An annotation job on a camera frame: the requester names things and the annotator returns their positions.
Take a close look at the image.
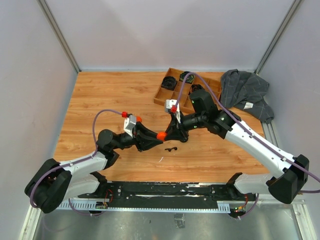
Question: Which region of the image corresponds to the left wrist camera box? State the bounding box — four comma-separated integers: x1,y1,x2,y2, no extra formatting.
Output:
123,115,137,137

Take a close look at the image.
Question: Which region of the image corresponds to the green rolled belt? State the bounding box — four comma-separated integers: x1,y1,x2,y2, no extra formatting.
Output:
179,71,195,84

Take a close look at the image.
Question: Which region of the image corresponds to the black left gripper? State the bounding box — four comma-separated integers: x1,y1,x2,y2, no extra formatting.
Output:
112,121,164,153

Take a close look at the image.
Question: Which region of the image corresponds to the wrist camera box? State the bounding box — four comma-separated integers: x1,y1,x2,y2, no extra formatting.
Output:
123,115,137,137
164,99,181,124

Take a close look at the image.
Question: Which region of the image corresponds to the wooden compartment tray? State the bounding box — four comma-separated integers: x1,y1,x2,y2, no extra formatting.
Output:
153,67,222,113

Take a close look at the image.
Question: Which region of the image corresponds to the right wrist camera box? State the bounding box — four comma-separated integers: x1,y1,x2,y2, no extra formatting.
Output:
164,99,181,124

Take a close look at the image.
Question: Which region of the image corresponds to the black earbud case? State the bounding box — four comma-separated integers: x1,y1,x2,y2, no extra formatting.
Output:
180,138,188,143

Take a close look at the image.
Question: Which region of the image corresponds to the black earbud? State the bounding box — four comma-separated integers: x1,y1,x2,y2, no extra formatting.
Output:
164,147,178,152

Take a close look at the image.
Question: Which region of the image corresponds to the grey crumpled cloth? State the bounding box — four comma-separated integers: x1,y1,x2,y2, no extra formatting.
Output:
220,69,275,124

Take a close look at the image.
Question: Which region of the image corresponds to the dark red rolled belt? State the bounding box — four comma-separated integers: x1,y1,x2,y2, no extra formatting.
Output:
191,84,203,93

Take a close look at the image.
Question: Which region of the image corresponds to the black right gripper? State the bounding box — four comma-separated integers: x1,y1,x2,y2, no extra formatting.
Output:
163,110,207,141

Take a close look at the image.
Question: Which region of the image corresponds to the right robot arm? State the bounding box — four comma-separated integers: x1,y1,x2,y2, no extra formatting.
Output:
162,89,310,204

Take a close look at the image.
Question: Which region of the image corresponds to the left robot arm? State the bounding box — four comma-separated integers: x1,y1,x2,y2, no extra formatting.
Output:
24,122,167,214

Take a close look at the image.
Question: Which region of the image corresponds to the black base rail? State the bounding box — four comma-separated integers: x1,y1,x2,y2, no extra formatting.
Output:
77,180,258,211

